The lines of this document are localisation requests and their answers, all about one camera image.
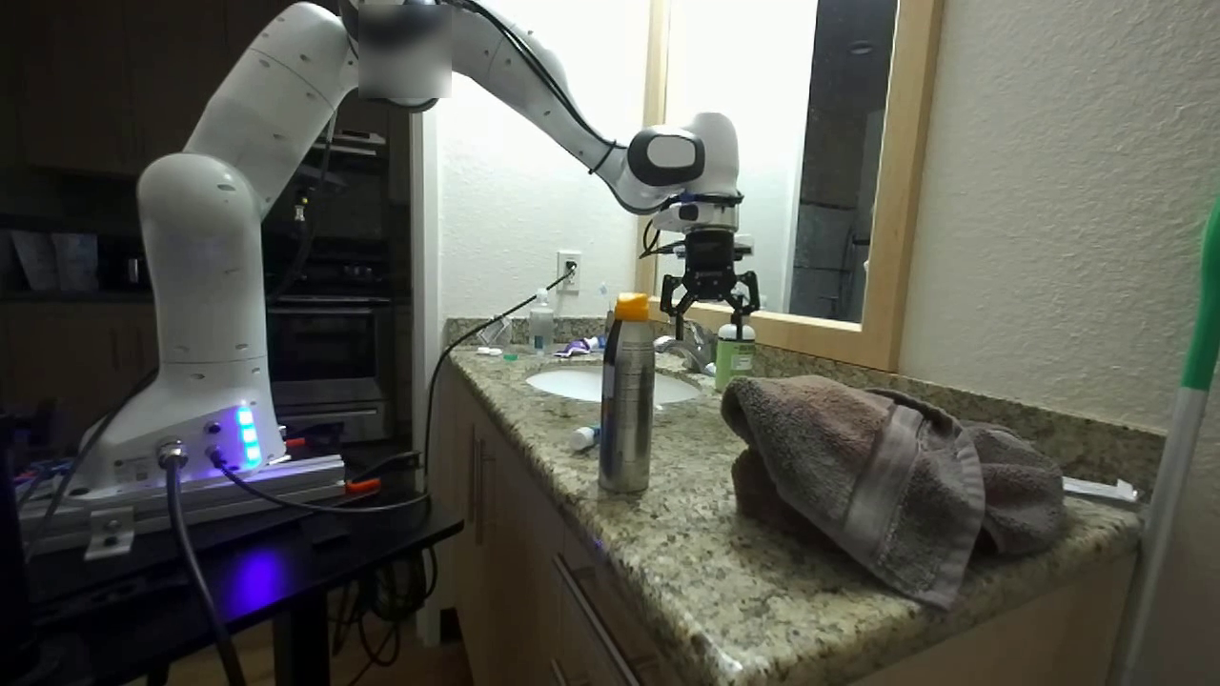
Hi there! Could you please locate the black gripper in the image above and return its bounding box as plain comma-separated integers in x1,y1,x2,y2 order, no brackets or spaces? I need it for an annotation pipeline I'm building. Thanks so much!
654,230,766,329

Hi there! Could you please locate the chrome faucet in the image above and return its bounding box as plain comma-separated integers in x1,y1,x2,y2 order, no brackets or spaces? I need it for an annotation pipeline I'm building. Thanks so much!
653,332,717,376

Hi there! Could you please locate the green soap pump bottle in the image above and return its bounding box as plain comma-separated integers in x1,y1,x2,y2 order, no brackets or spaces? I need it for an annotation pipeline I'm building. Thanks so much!
714,315,759,392

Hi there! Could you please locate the white oval sink basin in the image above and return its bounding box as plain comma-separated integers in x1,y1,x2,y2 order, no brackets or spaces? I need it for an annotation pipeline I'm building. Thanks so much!
522,358,705,412

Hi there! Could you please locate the metal spray can orange cap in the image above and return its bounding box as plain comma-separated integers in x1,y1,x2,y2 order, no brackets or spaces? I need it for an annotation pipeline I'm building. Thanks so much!
595,288,663,499

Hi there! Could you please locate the clear contact solution bottle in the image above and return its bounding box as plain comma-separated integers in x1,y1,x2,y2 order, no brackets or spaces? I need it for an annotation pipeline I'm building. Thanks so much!
527,302,559,362

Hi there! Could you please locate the wood framed mirror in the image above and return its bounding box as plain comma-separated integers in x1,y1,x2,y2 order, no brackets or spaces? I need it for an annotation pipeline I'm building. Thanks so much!
637,0,947,374

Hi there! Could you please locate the brown folded towel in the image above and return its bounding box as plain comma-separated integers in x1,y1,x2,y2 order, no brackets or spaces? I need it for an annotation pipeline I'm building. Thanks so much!
717,371,1069,614

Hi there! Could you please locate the beige vanity cabinet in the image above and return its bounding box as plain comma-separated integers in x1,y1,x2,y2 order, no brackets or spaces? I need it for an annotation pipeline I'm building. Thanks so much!
421,358,1139,686

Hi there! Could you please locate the dark shelf unit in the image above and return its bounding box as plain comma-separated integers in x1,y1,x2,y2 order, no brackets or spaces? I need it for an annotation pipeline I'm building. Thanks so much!
257,118,419,440

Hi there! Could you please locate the orange black clamp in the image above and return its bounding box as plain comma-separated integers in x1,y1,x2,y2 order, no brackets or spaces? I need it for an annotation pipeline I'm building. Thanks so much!
280,435,421,505

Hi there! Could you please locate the white flat item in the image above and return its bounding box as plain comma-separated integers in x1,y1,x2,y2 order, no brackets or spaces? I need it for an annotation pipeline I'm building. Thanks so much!
1061,473,1142,505

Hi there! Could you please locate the black pegboard robot table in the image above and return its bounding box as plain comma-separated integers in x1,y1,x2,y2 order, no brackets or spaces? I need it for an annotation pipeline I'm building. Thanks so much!
0,491,470,686

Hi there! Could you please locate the green white mop pole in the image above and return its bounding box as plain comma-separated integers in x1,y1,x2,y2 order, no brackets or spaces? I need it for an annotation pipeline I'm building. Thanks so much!
1113,188,1220,686

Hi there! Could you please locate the white wall outlet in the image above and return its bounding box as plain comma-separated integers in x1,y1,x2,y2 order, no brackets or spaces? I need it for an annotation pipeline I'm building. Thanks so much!
552,242,588,302

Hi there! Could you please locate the thick black power cable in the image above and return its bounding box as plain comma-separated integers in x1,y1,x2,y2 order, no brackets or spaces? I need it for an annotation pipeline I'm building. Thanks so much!
415,264,578,509

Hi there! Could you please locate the metal cabinet door handle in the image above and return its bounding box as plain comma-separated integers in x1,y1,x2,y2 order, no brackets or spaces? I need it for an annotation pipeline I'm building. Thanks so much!
466,424,490,509

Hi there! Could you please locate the metal drawer handle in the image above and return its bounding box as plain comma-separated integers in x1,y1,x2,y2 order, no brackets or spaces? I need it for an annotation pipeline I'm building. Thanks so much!
550,555,641,686

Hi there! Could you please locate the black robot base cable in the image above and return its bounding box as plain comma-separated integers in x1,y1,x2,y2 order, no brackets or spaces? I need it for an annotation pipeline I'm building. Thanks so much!
204,447,432,517
153,439,252,686

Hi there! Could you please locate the aluminium mounting rail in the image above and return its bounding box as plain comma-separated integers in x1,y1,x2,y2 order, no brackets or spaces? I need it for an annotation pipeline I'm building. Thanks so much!
16,448,354,562

